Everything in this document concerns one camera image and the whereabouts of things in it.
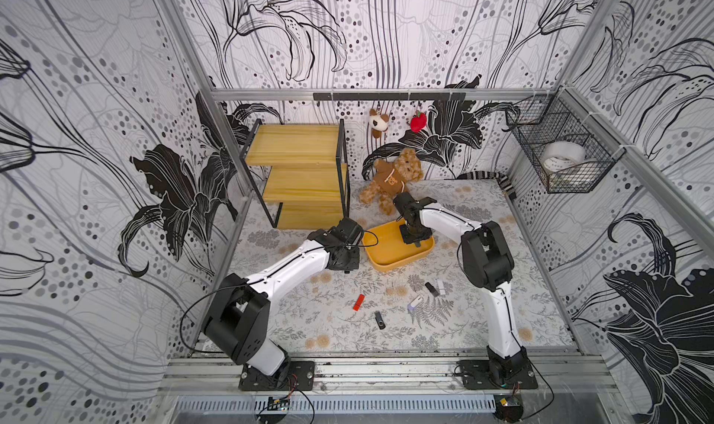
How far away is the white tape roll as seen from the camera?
72cm

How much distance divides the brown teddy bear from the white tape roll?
461 mm

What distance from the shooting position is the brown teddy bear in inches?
43.1
